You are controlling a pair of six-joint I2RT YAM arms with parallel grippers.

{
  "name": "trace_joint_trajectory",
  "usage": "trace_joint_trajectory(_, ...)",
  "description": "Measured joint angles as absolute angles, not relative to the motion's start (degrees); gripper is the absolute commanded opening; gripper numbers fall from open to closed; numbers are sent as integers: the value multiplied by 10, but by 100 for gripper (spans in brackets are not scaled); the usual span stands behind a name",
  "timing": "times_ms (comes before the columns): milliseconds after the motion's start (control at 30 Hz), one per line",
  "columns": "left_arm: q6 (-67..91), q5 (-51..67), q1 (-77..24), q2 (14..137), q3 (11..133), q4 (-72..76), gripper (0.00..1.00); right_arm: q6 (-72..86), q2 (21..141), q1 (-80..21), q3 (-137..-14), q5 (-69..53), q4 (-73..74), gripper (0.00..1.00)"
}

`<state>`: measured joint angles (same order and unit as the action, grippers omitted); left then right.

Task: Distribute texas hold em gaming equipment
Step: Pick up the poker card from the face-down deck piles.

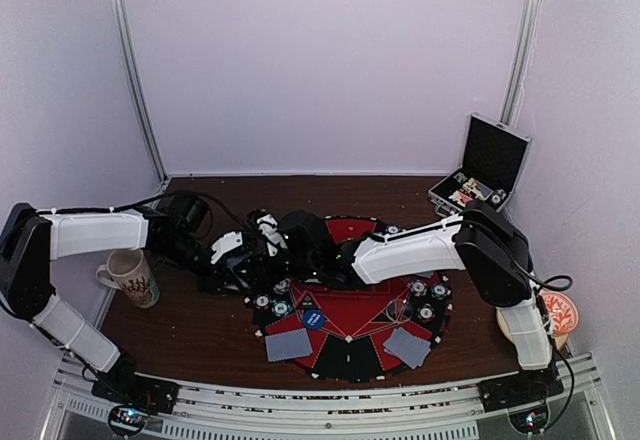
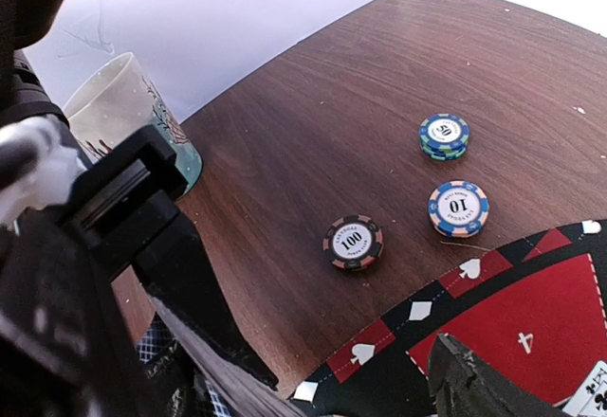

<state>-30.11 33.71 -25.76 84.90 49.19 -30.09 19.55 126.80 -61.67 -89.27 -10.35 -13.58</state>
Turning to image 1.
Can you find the left aluminium frame post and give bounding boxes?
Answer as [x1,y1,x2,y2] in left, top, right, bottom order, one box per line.
[111,0,168,184]

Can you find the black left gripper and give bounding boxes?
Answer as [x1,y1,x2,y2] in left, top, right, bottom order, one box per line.
[158,233,246,294]

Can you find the dealt blue card seat two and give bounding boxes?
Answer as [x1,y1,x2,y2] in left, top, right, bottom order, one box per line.
[265,328,313,362]

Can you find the orange patterned small plate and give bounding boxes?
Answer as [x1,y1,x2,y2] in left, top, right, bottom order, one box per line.
[541,291,580,336]

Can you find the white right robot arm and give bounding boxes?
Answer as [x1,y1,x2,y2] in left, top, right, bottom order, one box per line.
[244,203,555,402]

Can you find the aluminium frame post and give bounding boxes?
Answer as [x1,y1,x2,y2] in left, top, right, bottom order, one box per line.
[500,0,541,127]
[111,0,168,184]

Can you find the right aluminium frame post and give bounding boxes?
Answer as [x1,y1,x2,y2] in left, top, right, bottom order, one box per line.
[500,0,541,127]

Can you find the clear round dealer button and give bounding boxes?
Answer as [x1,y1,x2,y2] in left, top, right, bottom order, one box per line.
[383,298,414,324]

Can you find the white floral ceramic mug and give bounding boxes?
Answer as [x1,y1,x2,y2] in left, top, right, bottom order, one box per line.
[96,250,160,309]

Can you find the green chips stack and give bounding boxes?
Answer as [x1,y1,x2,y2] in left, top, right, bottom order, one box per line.
[385,225,400,235]
[430,283,449,300]

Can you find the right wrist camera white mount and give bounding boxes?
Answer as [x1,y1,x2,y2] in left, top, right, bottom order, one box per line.
[255,212,289,257]

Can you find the dealt blue card seat ten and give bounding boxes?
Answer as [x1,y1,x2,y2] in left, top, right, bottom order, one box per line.
[383,328,428,363]

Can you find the cream floral plate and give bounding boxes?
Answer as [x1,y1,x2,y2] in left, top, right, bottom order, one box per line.
[496,309,515,345]

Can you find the blue small blind button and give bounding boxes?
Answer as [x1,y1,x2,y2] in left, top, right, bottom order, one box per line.
[302,310,326,330]

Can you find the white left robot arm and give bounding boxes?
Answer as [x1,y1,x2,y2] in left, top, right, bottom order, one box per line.
[1,191,249,404]

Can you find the aluminium poker case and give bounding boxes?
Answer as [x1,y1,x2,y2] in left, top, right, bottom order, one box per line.
[428,113,532,217]

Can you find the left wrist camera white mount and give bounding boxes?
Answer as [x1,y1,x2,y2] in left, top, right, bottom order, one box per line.
[210,231,244,265]

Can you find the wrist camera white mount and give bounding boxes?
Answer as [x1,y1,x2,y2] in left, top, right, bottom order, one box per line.
[255,212,289,257]
[210,231,244,265]

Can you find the round red black poker mat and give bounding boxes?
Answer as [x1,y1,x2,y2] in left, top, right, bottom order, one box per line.
[242,214,454,385]

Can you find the blue cream chips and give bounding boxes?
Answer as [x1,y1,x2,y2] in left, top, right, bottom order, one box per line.
[273,278,291,295]

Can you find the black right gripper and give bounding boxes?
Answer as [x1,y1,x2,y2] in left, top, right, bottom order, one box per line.
[233,249,318,292]

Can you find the black triangular all-in marker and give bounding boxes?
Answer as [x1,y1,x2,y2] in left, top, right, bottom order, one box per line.
[295,291,321,311]

